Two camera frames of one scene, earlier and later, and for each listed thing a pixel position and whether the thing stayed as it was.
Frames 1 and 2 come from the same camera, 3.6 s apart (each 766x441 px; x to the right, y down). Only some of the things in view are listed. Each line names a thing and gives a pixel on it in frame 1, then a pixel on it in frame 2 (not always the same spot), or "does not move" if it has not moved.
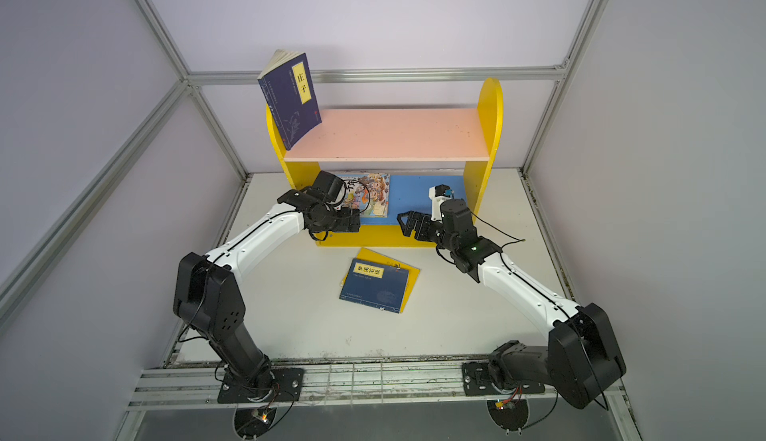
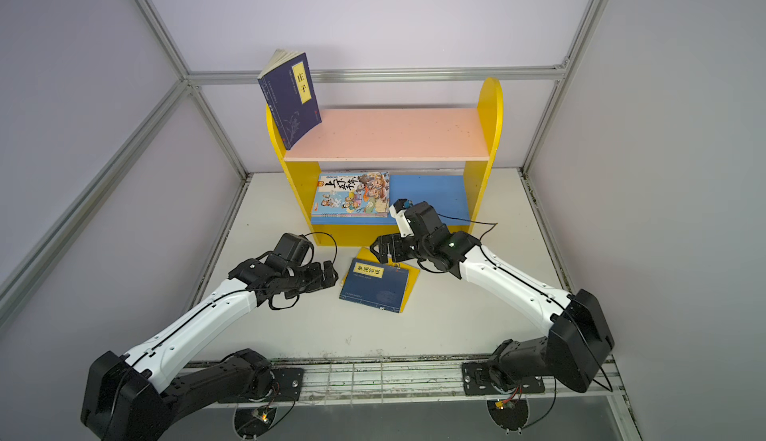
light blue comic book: [368, 193] does not move
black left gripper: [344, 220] → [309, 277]
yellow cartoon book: [369, 256] does not move
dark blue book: [375, 284] does not move
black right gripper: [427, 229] → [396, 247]
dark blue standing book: [286, 83] does not move
